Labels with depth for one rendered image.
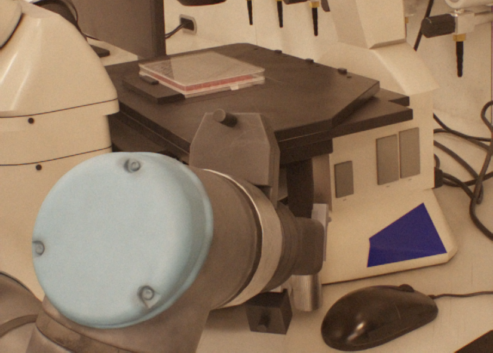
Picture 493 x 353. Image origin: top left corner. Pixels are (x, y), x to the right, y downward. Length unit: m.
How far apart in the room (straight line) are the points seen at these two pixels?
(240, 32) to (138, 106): 1.32
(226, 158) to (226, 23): 1.58
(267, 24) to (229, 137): 1.37
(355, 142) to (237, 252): 0.39
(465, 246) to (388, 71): 0.21
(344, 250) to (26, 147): 0.33
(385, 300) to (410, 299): 0.03
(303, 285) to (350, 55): 0.29
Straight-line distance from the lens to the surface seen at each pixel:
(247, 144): 0.60
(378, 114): 0.75
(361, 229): 0.88
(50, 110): 0.73
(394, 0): 0.94
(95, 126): 0.75
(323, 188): 0.88
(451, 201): 1.08
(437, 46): 1.46
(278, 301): 0.69
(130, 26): 1.21
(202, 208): 0.45
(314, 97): 0.77
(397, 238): 0.89
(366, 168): 0.88
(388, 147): 0.89
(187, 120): 0.73
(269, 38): 1.97
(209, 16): 2.27
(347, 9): 0.94
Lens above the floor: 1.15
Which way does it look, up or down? 18 degrees down
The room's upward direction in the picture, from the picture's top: 5 degrees counter-clockwise
